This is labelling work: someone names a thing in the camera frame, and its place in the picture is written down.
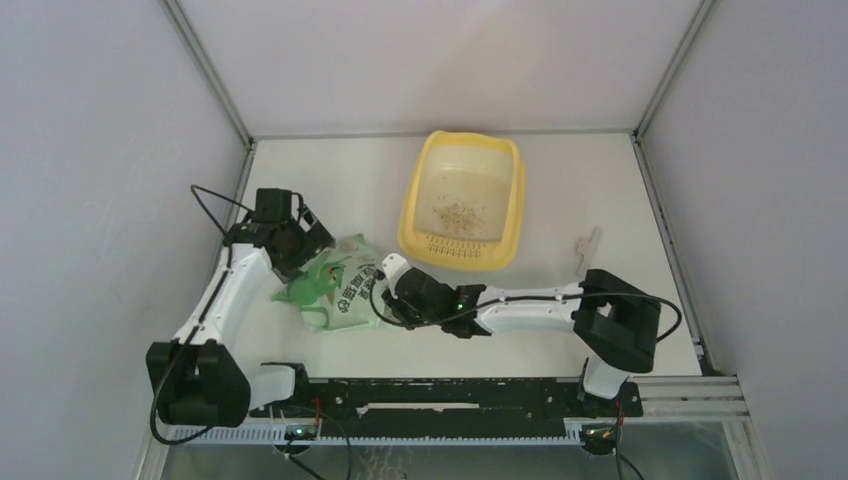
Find green cat litter bag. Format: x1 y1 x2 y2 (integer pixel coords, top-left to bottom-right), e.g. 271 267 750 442
271 234 385 333

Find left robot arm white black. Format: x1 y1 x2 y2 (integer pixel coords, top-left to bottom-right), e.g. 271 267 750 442
145 188 334 428

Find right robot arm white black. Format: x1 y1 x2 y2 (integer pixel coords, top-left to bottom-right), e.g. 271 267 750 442
377 268 665 416

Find scattered clean litter grains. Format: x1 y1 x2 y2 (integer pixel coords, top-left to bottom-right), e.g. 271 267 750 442
430 195 487 238

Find yellow plastic litter box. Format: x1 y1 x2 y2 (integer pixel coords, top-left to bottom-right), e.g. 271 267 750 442
397 131 526 272

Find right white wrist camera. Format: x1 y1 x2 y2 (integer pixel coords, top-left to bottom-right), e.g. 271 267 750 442
381 253 412 297

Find left black camera cable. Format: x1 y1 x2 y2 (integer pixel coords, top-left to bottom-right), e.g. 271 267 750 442
148 184 256 446

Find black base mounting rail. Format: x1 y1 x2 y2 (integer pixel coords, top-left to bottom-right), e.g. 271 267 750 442
249 377 644 440

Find white slotted cable duct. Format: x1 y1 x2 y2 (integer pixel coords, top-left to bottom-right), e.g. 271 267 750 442
170 423 584 446

